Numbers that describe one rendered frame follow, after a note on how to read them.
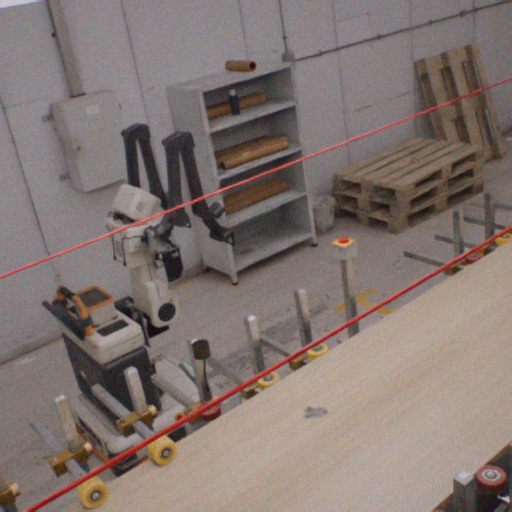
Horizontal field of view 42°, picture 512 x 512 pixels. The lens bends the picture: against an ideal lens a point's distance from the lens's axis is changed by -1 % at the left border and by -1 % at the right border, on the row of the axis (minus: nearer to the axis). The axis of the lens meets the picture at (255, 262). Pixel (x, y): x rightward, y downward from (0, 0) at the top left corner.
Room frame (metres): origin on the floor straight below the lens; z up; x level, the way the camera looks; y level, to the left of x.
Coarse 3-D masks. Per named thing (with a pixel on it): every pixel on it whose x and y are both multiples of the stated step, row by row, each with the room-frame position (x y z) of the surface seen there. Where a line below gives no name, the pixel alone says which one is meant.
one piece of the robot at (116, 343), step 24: (72, 312) 3.07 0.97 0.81; (120, 312) 2.99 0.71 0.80; (72, 336) 2.94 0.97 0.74; (96, 336) 2.76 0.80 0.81; (120, 336) 2.75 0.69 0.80; (72, 360) 3.06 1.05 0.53; (96, 360) 2.72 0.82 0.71; (120, 360) 2.73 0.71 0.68; (144, 360) 2.79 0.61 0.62; (120, 384) 2.71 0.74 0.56; (144, 384) 2.77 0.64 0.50
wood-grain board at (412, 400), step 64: (384, 320) 2.32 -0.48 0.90; (448, 320) 2.24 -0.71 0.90; (320, 384) 1.96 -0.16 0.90; (384, 384) 1.90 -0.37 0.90; (448, 384) 1.84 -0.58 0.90; (192, 448) 1.73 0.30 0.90; (256, 448) 1.68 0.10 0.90; (320, 448) 1.63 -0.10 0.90; (384, 448) 1.58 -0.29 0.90; (448, 448) 1.53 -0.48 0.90
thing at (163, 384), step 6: (156, 378) 2.24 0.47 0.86; (162, 378) 2.24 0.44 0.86; (156, 384) 2.23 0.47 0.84; (162, 384) 2.19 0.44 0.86; (168, 384) 2.19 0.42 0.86; (168, 390) 2.15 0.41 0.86; (174, 390) 2.14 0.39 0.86; (174, 396) 2.12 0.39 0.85; (180, 396) 2.09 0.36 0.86; (186, 396) 2.09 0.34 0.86; (180, 402) 2.08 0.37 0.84; (186, 402) 2.05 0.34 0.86; (192, 402) 2.04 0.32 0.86
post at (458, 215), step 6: (456, 210) 2.86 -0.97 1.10; (462, 210) 2.86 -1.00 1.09; (456, 216) 2.85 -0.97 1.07; (462, 216) 2.86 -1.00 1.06; (456, 222) 2.85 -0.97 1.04; (462, 222) 2.86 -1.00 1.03; (456, 228) 2.85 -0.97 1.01; (462, 228) 2.86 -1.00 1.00; (456, 234) 2.85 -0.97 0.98; (462, 234) 2.86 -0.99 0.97; (456, 240) 2.86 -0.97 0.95; (462, 240) 2.85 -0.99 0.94; (456, 246) 2.86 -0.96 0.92; (462, 246) 2.85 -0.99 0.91; (456, 252) 2.86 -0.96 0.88; (462, 252) 2.85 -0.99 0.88
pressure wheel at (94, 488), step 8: (88, 480) 1.57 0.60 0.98; (96, 480) 1.57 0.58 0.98; (80, 488) 1.55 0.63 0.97; (88, 488) 1.54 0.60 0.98; (96, 488) 1.55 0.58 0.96; (104, 488) 1.56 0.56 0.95; (80, 496) 1.54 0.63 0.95; (88, 496) 1.53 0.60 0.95; (96, 496) 1.54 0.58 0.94; (104, 496) 1.55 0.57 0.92; (88, 504) 1.52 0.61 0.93; (96, 504) 1.54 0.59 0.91
